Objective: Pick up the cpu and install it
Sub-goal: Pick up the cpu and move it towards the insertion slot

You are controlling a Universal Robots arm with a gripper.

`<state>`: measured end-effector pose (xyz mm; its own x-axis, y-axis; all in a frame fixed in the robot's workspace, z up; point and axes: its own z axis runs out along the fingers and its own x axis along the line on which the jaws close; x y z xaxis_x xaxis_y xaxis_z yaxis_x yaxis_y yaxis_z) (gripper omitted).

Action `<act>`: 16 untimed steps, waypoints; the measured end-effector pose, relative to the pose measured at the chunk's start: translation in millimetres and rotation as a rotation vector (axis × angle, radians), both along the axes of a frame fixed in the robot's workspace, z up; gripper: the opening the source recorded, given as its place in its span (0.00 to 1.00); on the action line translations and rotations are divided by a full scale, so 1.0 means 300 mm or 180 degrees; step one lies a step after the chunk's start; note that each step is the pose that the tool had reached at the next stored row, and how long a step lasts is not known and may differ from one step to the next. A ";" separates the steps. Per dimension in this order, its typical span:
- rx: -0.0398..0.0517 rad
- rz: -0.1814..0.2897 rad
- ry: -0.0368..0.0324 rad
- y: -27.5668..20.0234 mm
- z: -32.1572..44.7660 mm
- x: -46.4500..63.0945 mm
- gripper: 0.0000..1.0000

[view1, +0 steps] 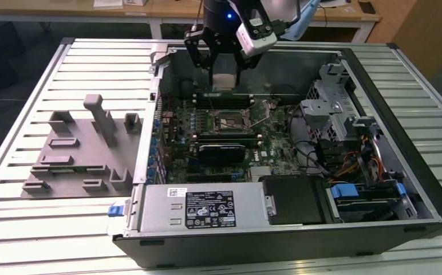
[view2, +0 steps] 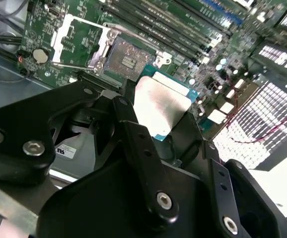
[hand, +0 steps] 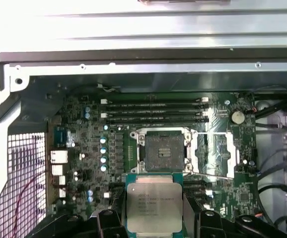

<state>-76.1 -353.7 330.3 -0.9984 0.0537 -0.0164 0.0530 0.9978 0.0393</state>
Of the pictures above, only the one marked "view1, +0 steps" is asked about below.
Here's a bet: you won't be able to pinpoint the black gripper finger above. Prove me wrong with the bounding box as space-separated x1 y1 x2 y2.
184 28 216 87
235 48 262 88

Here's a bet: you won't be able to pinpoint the silver square CPU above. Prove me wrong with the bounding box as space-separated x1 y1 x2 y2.
212 73 238 92

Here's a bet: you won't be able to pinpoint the metal socket cover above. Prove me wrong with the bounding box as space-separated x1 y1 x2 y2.
248 97 282 128

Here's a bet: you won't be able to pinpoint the metal locking lever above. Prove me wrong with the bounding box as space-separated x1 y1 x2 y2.
251 109 274 128
203 90 218 113

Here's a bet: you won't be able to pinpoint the CPU socket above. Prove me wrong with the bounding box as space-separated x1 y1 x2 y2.
211 108 255 134

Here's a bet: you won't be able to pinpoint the black round speaker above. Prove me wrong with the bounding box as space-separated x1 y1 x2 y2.
178 78 196 97

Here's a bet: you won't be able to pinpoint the RAM slot black clips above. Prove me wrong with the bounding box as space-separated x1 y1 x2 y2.
196 138 261 143
194 96 254 101
194 103 254 109
196 132 259 138

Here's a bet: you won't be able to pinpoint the metal drive cage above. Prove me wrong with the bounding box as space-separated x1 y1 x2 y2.
299 64 378 143

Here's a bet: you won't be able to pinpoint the green motherboard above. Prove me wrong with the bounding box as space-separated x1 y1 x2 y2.
155 93 310 186

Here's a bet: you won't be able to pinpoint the black graphics card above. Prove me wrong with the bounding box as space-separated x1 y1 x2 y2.
196 143 248 167

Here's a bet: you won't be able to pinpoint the small silver heatsink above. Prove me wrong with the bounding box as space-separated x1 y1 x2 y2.
250 167 274 182

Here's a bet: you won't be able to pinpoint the grey parts rack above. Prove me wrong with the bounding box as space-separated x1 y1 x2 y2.
20 93 146 200

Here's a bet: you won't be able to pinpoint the black expansion slot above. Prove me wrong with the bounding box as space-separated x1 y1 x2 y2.
186 174 240 184

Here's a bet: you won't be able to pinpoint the wooden desk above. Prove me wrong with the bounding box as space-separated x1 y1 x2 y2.
0 0 382 44

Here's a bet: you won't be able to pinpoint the wooden cabinet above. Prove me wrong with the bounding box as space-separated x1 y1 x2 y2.
367 0 442 80

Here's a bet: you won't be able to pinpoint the black plastic shroud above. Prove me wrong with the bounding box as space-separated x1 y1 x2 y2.
261 174 329 226

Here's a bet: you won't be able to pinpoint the blue disk carrier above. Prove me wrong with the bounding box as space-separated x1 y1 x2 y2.
330 184 362 199

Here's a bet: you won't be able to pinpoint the green RAM stick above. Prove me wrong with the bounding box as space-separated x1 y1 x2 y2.
48 167 106 175

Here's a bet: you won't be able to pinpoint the silver power supply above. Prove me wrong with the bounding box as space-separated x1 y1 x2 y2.
123 183 273 238

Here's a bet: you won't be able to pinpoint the blue case latch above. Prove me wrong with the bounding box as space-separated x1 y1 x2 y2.
107 201 126 218

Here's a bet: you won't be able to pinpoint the black PC case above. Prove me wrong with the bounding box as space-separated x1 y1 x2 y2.
112 42 442 270

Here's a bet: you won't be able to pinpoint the thin cable brass connector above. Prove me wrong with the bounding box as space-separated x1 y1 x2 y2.
190 0 203 32

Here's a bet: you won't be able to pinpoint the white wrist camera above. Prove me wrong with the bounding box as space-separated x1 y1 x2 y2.
235 7 279 56

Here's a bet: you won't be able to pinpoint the black camera cable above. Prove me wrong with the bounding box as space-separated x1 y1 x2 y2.
270 8 306 35

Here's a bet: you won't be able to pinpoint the black cable bundle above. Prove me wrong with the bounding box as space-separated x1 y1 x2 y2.
293 139 331 175

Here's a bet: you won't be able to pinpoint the orange yellow wire bundle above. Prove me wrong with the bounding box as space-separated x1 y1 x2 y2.
338 137 382 180

